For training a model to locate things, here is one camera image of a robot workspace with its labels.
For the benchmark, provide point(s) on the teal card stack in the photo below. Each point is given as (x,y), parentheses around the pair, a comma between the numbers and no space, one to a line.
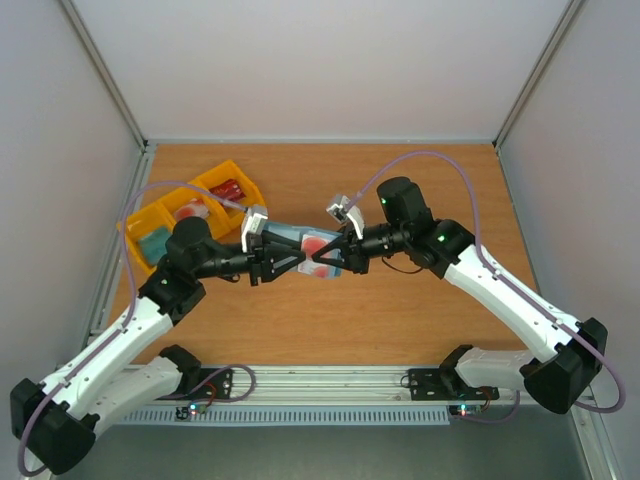
(153,245)

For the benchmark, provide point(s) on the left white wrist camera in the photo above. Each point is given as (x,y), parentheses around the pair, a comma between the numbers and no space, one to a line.
(253,223)

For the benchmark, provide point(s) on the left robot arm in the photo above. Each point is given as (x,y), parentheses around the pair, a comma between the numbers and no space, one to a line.
(58,420)

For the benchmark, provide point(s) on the teal card holder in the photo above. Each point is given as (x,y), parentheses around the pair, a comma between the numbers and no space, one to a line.
(291,231)

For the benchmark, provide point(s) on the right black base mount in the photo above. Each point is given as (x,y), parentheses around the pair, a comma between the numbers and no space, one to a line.
(429,384)

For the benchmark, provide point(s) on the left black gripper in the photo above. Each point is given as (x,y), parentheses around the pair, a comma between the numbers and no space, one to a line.
(261,257)

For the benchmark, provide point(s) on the left small circuit board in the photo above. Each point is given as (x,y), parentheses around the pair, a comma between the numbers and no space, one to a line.
(191,411)

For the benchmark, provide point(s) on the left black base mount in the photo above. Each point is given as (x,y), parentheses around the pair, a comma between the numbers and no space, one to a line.
(215,382)

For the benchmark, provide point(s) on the yellow bin near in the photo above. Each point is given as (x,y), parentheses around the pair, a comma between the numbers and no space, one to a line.
(146,232)

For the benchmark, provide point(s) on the aluminium front rail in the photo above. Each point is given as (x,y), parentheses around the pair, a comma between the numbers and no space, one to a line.
(338,385)

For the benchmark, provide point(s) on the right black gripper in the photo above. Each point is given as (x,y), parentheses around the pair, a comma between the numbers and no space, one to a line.
(354,250)

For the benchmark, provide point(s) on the yellow bin middle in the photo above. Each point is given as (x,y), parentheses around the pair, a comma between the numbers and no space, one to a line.
(182,203)

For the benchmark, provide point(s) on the white red-dot card stack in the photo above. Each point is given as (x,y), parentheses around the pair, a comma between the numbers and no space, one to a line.
(193,208)

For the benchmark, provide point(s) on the right small circuit board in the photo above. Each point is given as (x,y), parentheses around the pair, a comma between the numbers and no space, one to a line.
(467,410)

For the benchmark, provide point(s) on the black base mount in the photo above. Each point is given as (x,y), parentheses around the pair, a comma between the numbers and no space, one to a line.
(429,384)
(215,382)

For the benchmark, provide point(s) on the yellow bin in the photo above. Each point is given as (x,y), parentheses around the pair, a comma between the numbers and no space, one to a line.
(230,170)
(182,203)
(146,232)

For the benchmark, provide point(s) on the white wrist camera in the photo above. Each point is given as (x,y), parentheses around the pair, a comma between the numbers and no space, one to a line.
(342,211)
(253,223)

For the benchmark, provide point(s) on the small circuit board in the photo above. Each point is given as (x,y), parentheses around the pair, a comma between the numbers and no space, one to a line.
(191,411)
(467,410)

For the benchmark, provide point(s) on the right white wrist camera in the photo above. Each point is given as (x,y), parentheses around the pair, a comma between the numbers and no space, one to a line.
(342,211)

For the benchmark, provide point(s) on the red card stack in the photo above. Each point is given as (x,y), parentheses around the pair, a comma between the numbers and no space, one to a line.
(229,190)

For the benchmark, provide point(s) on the yellow bin far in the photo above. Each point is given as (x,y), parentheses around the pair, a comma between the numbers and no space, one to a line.
(230,170)

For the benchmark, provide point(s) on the grey slotted cable duct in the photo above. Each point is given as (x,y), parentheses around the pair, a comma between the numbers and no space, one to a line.
(274,416)

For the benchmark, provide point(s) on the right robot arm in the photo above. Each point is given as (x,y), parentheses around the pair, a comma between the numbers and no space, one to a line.
(562,354)

